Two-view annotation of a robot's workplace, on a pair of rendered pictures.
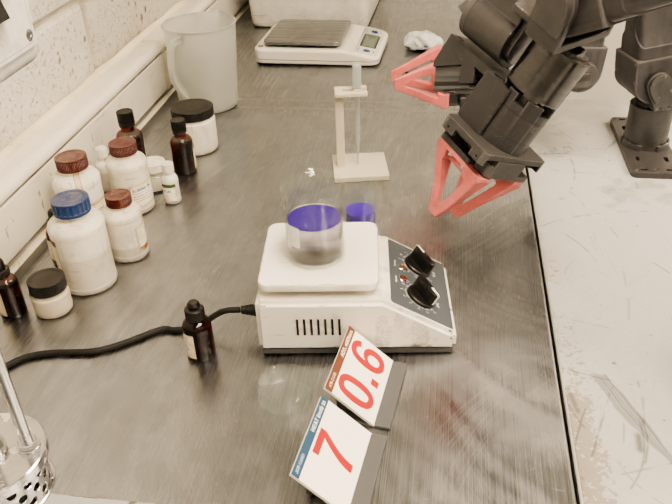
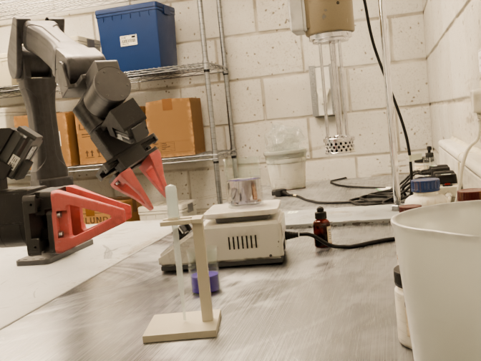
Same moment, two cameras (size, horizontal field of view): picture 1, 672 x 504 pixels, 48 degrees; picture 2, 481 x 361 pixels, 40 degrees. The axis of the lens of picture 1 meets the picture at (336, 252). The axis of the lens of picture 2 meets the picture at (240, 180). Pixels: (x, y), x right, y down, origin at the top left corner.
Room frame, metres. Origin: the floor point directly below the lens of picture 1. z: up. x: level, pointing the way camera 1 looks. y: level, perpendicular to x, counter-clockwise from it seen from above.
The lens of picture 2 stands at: (1.74, 0.09, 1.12)
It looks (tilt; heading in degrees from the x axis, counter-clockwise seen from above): 5 degrees down; 184
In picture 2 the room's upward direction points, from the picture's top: 6 degrees counter-clockwise
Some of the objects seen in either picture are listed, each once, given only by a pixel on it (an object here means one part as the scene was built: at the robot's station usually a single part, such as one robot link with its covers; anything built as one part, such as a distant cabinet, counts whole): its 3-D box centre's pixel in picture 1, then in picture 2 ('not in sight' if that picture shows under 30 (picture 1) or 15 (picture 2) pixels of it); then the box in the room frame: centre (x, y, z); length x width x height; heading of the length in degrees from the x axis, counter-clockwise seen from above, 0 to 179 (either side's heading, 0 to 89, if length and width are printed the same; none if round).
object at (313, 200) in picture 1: (315, 220); (243, 183); (0.65, 0.02, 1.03); 0.07 x 0.06 x 0.08; 176
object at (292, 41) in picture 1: (323, 41); not in sight; (1.57, 0.01, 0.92); 0.26 x 0.19 x 0.05; 79
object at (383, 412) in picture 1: (367, 376); not in sight; (0.53, -0.03, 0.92); 0.09 x 0.06 x 0.04; 164
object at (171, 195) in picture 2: not in sight; (172, 204); (1.01, -0.04, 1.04); 0.01 x 0.01 x 0.04; 2
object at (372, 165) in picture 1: (359, 129); (177, 273); (1.01, -0.04, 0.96); 0.08 x 0.08 x 0.13; 1
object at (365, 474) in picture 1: (341, 455); not in sight; (0.43, 0.00, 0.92); 0.09 x 0.06 x 0.04; 164
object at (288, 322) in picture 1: (346, 288); (230, 236); (0.65, -0.01, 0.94); 0.22 x 0.13 x 0.08; 87
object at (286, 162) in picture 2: not in sight; (285, 155); (-0.41, 0.10, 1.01); 0.14 x 0.14 x 0.21
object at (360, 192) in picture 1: (360, 205); (203, 269); (0.84, -0.03, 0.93); 0.04 x 0.04 x 0.06
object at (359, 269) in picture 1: (320, 254); (243, 208); (0.65, 0.02, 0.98); 0.12 x 0.12 x 0.01; 87
